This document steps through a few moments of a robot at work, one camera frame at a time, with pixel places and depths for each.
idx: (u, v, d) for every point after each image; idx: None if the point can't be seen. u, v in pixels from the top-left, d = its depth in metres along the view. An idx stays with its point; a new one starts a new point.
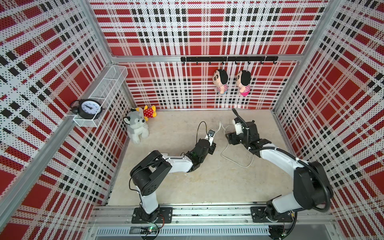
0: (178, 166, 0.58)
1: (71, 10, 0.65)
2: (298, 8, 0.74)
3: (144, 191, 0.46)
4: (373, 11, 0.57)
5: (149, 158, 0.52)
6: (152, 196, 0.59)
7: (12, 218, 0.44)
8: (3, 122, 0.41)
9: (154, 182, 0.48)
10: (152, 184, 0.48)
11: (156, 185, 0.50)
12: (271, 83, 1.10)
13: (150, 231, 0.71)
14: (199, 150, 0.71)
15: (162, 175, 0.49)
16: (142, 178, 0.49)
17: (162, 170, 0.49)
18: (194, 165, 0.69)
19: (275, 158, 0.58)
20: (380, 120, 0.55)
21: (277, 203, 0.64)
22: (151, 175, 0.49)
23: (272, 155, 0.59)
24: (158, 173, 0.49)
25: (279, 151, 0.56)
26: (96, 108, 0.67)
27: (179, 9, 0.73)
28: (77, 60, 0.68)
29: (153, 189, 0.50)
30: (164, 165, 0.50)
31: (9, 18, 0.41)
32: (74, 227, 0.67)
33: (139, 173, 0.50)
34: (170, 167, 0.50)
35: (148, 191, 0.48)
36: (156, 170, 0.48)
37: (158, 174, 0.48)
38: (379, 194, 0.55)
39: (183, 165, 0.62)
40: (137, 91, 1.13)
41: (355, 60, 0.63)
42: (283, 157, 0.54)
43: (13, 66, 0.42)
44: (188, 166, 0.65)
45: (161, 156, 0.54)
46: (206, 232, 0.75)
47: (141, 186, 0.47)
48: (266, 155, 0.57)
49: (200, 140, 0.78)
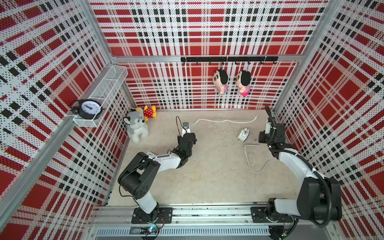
0: (166, 163, 0.58)
1: (71, 10, 0.65)
2: (298, 8, 0.74)
3: (136, 194, 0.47)
4: (373, 11, 0.57)
5: (135, 161, 0.50)
6: (147, 197, 0.58)
7: (12, 218, 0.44)
8: (4, 122, 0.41)
9: (145, 184, 0.47)
10: (143, 186, 0.47)
11: (148, 187, 0.49)
12: (271, 83, 1.10)
13: (150, 231, 0.71)
14: (185, 144, 0.72)
15: (152, 176, 0.48)
16: (131, 182, 0.47)
17: (150, 170, 0.48)
18: (183, 160, 0.71)
19: (291, 163, 0.57)
20: (380, 120, 0.55)
21: (278, 206, 0.64)
22: (140, 178, 0.48)
23: (289, 159, 0.58)
24: (148, 173, 0.48)
25: (299, 158, 0.54)
26: (96, 108, 0.67)
27: (179, 9, 0.73)
28: (77, 60, 0.68)
29: (145, 191, 0.49)
30: (153, 165, 0.49)
31: (9, 18, 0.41)
32: (74, 227, 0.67)
33: (127, 178, 0.48)
34: (159, 165, 0.49)
35: (140, 193, 0.47)
36: (144, 172, 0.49)
37: (147, 174, 0.48)
38: (379, 195, 0.56)
39: (172, 162, 0.63)
40: (137, 91, 1.13)
41: (354, 60, 0.64)
42: (299, 163, 0.52)
43: (13, 66, 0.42)
44: (177, 161, 0.66)
45: (147, 156, 0.54)
46: (206, 232, 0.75)
47: (133, 190, 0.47)
48: (283, 158, 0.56)
49: (184, 135, 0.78)
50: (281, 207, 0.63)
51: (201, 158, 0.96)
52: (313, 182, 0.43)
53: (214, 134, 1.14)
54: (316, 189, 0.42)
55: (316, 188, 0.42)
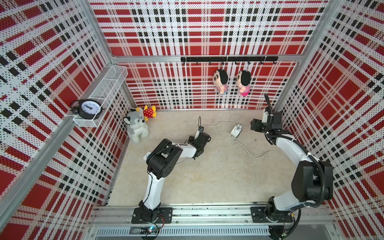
0: (185, 151, 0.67)
1: (71, 10, 0.65)
2: (298, 8, 0.74)
3: (162, 173, 0.56)
4: (373, 11, 0.57)
5: (161, 145, 0.59)
6: (159, 190, 0.63)
7: (12, 218, 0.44)
8: (3, 122, 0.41)
9: (170, 165, 0.55)
10: (168, 167, 0.54)
11: (171, 168, 0.57)
12: (271, 83, 1.10)
13: (150, 231, 0.71)
14: (203, 137, 0.82)
15: (175, 159, 0.56)
16: (158, 162, 0.55)
17: (175, 153, 0.56)
18: (198, 152, 0.78)
19: (289, 149, 0.58)
20: (380, 120, 0.55)
21: (278, 204, 0.64)
22: (167, 159, 0.56)
23: (287, 145, 0.59)
24: (174, 156, 0.56)
25: (295, 143, 0.55)
26: (97, 108, 0.67)
27: (179, 9, 0.73)
28: (77, 60, 0.68)
29: (169, 171, 0.56)
30: (177, 148, 0.57)
31: (9, 18, 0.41)
32: (75, 227, 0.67)
33: (153, 158, 0.56)
34: (181, 149, 0.56)
35: (165, 173, 0.55)
36: (170, 154, 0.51)
37: (172, 157, 0.55)
38: (379, 195, 0.56)
39: (189, 151, 0.69)
40: (137, 91, 1.13)
41: (354, 60, 0.64)
42: (296, 149, 0.54)
43: (13, 66, 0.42)
44: (193, 151, 0.73)
45: (171, 143, 0.62)
46: (206, 232, 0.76)
47: (158, 169, 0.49)
48: (281, 144, 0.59)
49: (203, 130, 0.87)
50: (281, 205, 0.63)
51: (201, 158, 0.96)
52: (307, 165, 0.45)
53: (214, 135, 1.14)
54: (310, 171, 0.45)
55: (310, 170, 0.45)
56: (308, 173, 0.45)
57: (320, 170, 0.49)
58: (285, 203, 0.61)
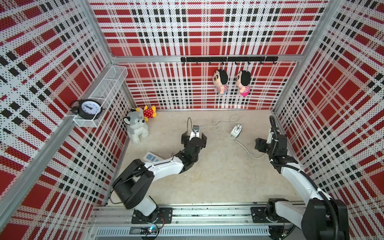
0: (166, 170, 0.55)
1: (71, 10, 0.65)
2: (298, 8, 0.74)
3: (127, 204, 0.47)
4: (373, 11, 0.57)
5: (131, 169, 0.48)
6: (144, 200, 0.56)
7: (12, 218, 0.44)
8: (4, 122, 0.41)
9: (137, 194, 0.45)
10: (134, 196, 0.44)
11: (141, 197, 0.48)
12: (271, 83, 1.10)
13: (150, 231, 0.71)
14: (191, 148, 0.68)
15: (145, 186, 0.46)
16: (125, 189, 0.46)
17: (143, 181, 0.46)
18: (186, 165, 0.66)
19: (294, 179, 0.55)
20: (380, 120, 0.55)
21: (278, 209, 0.64)
22: (132, 188, 0.46)
23: (293, 176, 0.55)
24: (140, 184, 0.45)
25: (302, 175, 0.52)
26: (97, 108, 0.67)
27: (179, 9, 0.73)
28: (77, 60, 0.68)
29: (138, 201, 0.48)
30: (146, 175, 0.46)
31: (9, 18, 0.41)
32: (74, 227, 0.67)
33: (121, 184, 0.47)
34: (152, 176, 0.46)
35: (132, 203, 0.45)
36: (137, 183, 0.46)
37: (139, 185, 0.45)
38: (379, 195, 0.56)
39: (172, 169, 0.59)
40: (137, 91, 1.13)
41: (354, 60, 0.64)
42: (303, 181, 0.50)
43: (13, 66, 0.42)
44: (178, 168, 0.62)
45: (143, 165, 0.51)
46: (207, 232, 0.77)
47: (124, 199, 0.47)
48: (286, 174, 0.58)
49: (193, 138, 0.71)
50: (281, 212, 0.63)
51: (201, 158, 0.96)
52: (318, 204, 0.41)
53: (214, 135, 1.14)
54: (322, 211, 0.40)
55: (321, 210, 0.40)
56: (319, 213, 0.40)
57: (331, 209, 0.44)
58: (287, 215, 0.59)
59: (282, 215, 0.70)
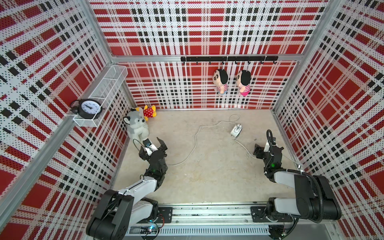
0: (142, 191, 0.53)
1: (71, 10, 0.65)
2: (298, 8, 0.73)
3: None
4: (373, 11, 0.57)
5: (104, 203, 0.44)
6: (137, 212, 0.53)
7: (13, 218, 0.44)
8: (3, 122, 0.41)
9: (121, 225, 0.41)
10: (120, 227, 0.41)
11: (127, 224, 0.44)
12: (271, 83, 1.10)
13: (150, 231, 0.71)
14: (155, 165, 0.68)
15: (127, 212, 0.43)
16: (107, 226, 0.42)
17: (123, 209, 0.43)
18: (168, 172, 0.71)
19: (285, 178, 0.61)
20: (380, 120, 0.55)
21: (278, 206, 0.64)
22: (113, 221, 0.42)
23: (283, 175, 0.63)
24: (122, 213, 0.43)
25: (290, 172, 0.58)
26: (96, 108, 0.67)
27: (179, 9, 0.73)
28: (77, 60, 0.68)
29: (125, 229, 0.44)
30: (125, 201, 0.44)
31: (9, 18, 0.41)
32: (74, 227, 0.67)
33: (100, 223, 0.42)
34: (132, 198, 0.44)
35: (120, 235, 0.42)
36: (117, 214, 0.43)
37: (120, 215, 0.42)
38: (379, 194, 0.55)
39: (148, 187, 0.57)
40: (137, 91, 1.13)
41: (355, 60, 0.63)
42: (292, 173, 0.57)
43: (13, 66, 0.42)
44: (152, 184, 0.60)
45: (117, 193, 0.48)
46: (206, 232, 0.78)
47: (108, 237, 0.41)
48: (277, 179, 0.66)
49: (153, 153, 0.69)
50: (281, 208, 0.63)
51: (201, 158, 0.96)
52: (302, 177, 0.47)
53: (214, 134, 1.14)
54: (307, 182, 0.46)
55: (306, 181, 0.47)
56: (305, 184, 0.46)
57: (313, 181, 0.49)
58: (286, 208, 0.60)
59: (282, 211, 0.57)
